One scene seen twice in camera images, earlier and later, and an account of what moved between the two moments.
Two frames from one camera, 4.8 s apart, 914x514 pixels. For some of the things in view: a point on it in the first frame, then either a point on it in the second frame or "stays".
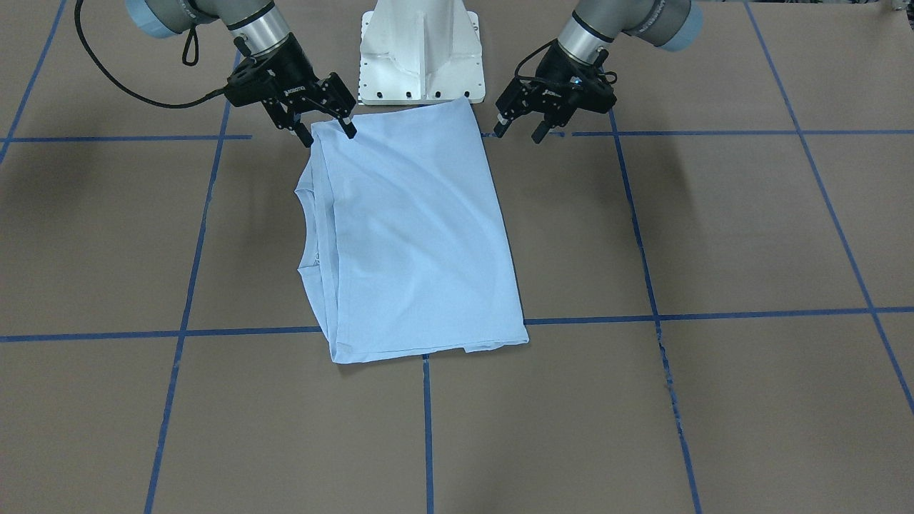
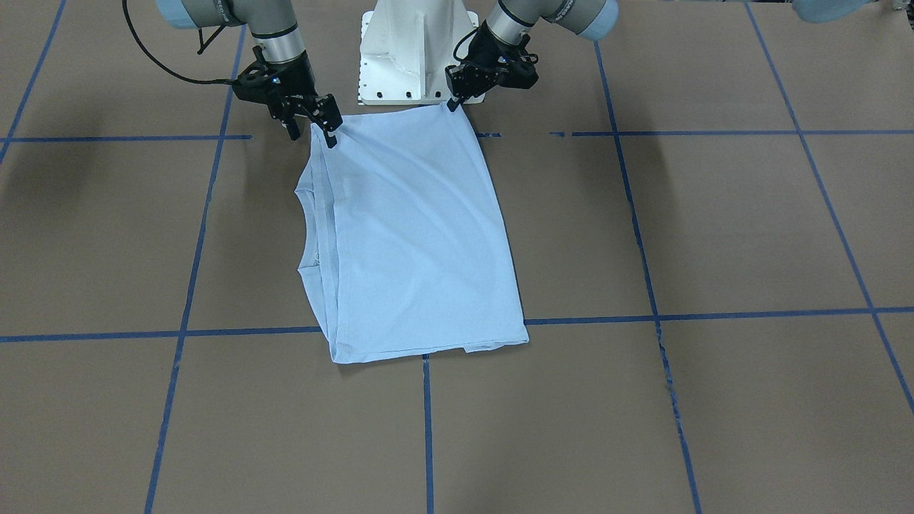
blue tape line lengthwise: (428, 416) stays
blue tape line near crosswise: (551, 137) stays
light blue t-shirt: (415, 253) stays
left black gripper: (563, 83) -> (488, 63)
